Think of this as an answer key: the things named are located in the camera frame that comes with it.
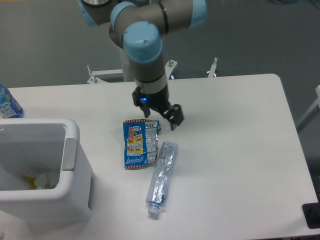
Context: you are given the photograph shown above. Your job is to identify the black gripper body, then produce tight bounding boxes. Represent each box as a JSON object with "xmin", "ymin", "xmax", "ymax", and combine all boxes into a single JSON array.
[{"xmin": 132, "ymin": 84, "xmax": 170, "ymax": 114}]

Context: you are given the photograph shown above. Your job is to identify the blue snack wrapper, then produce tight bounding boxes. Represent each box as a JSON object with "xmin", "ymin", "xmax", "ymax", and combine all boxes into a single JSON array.
[{"xmin": 122, "ymin": 119, "xmax": 162, "ymax": 170}]

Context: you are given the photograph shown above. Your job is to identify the crushed clear plastic bottle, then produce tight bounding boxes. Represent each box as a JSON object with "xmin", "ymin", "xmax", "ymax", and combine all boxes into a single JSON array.
[{"xmin": 145, "ymin": 141, "xmax": 179, "ymax": 216}]

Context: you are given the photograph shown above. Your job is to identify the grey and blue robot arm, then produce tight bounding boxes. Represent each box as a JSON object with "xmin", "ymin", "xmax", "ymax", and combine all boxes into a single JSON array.
[{"xmin": 77, "ymin": 0, "xmax": 208, "ymax": 130}]

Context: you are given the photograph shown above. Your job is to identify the white trash can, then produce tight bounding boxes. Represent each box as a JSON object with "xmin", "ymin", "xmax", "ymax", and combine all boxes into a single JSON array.
[{"xmin": 0, "ymin": 118, "xmax": 95, "ymax": 222}]

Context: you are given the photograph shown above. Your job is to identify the crumpled white tissue trash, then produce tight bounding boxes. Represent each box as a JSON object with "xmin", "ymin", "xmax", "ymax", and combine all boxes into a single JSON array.
[{"xmin": 21, "ymin": 168, "xmax": 60, "ymax": 190}]

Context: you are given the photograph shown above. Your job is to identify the blue labelled water bottle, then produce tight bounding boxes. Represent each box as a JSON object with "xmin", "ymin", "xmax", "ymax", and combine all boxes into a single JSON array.
[{"xmin": 0, "ymin": 84, "xmax": 24, "ymax": 119}]

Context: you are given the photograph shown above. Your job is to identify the black clamp at table edge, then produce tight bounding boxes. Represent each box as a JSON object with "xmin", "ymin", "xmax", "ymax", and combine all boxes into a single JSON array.
[{"xmin": 302, "ymin": 202, "xmax": 320, "ymax": 229}]

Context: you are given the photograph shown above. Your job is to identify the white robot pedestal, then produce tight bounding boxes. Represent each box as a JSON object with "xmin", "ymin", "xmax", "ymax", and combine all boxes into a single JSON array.
[{"xmin": 86, "ymin": 48, "xmax": 218, "ymax": 85}]

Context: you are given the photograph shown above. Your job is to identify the white frame at right edge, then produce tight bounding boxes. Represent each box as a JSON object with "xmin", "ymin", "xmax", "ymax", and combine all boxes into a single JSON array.
[{"xmin": 295, "ymin": 85, "xmax": 320, "ymax": 134}]

